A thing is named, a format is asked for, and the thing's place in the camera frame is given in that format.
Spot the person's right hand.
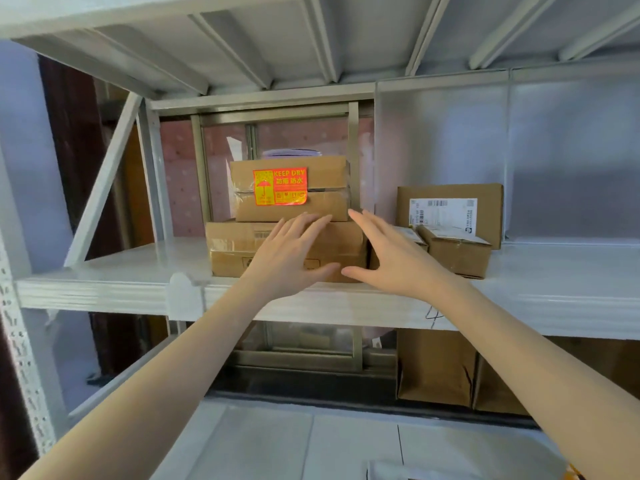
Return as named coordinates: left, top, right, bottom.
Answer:
left=341, top=209, right=459, bottom=302

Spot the person's left hand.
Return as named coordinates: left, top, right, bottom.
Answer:
left=242, top=212, right=342, bottom=308

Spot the person's right forearm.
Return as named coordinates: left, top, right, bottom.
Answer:
left=425, top=288, right=640, bottom=480

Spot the person's left forearm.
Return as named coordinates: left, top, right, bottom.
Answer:
left=19, top=283, right=281, bottom=480

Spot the large taped cardboard box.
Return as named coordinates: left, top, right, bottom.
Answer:
left=204, top=221, right=369, bottom=285

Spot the cardboard box with red label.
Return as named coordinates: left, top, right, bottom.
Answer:
left=228, top=155, right=351, bottom=223

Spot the white flat package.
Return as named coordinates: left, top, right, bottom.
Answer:
left=261, top=148, right=324, bottom=160

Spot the small flat cardboard box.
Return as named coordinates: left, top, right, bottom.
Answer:
left=416, top=224, right=494, bottom=280

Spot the plain brown cardboard box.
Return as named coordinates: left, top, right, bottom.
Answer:
left=397, top=328, right=479, bottom=409

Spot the upright cardboard box white label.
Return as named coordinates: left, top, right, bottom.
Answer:
left=396, top=183, right=505, bottom=251

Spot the white metal shelf rack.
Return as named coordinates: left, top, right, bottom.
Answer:
left=0, top=0, right=640, bottom=480

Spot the wide brown cardboard box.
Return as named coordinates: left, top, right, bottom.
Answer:
left=472, top=336, right=640, bottom=416

